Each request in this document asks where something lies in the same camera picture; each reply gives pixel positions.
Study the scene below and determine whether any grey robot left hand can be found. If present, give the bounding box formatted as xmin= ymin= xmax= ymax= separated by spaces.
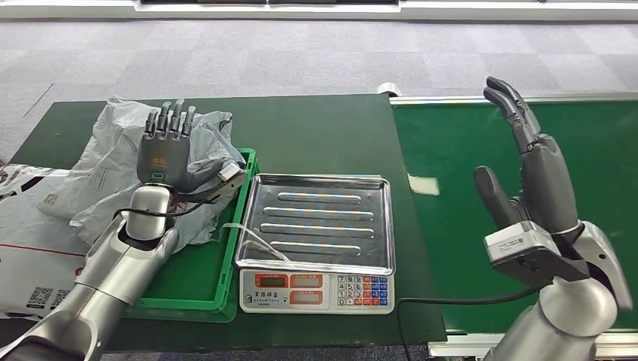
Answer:
xmin=135 ymin=98 xmax=226 ymax=194

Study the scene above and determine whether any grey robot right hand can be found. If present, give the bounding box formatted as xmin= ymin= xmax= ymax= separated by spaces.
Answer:
xmin=472 ymin=76 xmax=582 ymax=235

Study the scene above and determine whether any grey red-printed mailer package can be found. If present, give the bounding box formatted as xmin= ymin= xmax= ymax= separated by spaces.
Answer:
xmin=69 ymin=110 xmax=248 ymax=256

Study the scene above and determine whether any green conveyor belt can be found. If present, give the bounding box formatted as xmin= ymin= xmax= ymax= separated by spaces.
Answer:
xmin=391 ymin=99 xmax=638 ymax=333

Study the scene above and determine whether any white plastic strip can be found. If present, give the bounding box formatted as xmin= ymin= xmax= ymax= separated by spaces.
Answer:
xmin=218 ymin=222 xmax=293 ymax=263

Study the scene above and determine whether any green plastic crate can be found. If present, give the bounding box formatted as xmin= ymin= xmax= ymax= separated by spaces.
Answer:
xmin=123 ymin=147 xmax=259 ymax=324

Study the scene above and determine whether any white mailer bag QR code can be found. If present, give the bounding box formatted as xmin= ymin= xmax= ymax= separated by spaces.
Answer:
xmin=0 ymin=163 xmax=92 ymax=320

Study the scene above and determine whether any steel scale weighing pan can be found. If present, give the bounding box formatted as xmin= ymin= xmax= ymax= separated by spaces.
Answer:
xmin=233 ymin=172 xmax=397 ymax=278

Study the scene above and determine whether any white electronic scale body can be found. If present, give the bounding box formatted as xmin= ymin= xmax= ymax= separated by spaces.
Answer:
xmin=238 ymin=268 xmax=396 ymax=317

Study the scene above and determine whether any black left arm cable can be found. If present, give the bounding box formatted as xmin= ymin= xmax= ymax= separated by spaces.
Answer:
xmin=113 ymin=196 xmax=221 ymax=221

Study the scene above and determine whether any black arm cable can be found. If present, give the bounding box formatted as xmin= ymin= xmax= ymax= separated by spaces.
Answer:
xmin=395 ymin=285 xmax=545 ymax=361
xmin=113 ymin=196 xmax=221 ymax=221

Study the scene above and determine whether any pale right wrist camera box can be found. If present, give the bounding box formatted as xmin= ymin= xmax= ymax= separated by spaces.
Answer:
xmin=482 ymin=221 xmax=590 ymax=290

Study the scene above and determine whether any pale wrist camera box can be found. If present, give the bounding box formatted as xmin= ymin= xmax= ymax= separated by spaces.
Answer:
xmin=482 ymin=221 xmax=590 ymax=290
xmin=215 ymin=162 xmax=249 ymax=202

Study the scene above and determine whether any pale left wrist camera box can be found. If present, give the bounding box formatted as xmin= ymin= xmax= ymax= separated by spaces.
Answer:
xmin=215 ymin=162 xmax=249 ymax=202

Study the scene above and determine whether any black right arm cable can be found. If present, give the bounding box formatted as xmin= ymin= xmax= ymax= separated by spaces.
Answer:
xmin=395 ymin=285 xmax=545 ymax=361

